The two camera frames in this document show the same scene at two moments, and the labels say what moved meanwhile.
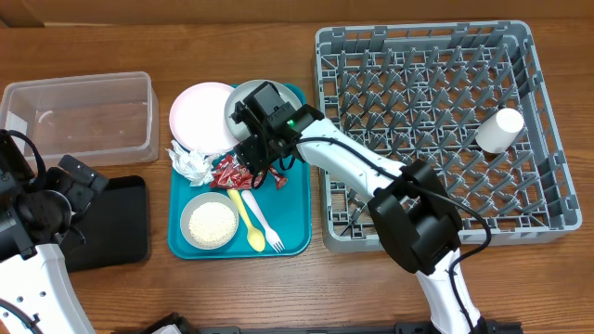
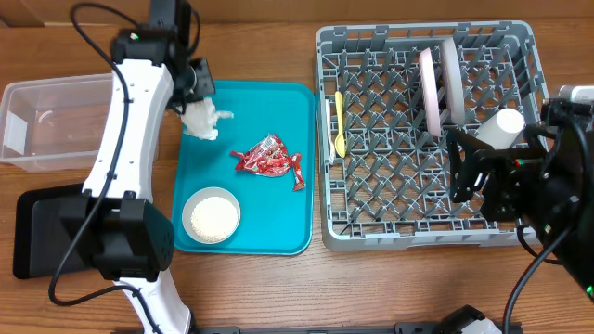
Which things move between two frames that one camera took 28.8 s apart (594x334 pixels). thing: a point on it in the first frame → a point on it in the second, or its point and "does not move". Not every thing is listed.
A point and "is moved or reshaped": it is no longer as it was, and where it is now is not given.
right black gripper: [250, 155] → [509, 169]
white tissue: [192, 166] → [199, 118]
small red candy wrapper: [280, 180] → [298, 181]
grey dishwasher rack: [466, 97] does not move
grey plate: [240, 132] → [453, 83]
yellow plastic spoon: [254, 235] → [340, 142]
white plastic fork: [273, 237] is moved or reshaped
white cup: [499, 131] does not move
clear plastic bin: [107, 118] does not move
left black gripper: [82, 193] → [205, 85]
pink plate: [198, 119] → [430, 93]
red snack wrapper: [230, 174] is moved or reshaped
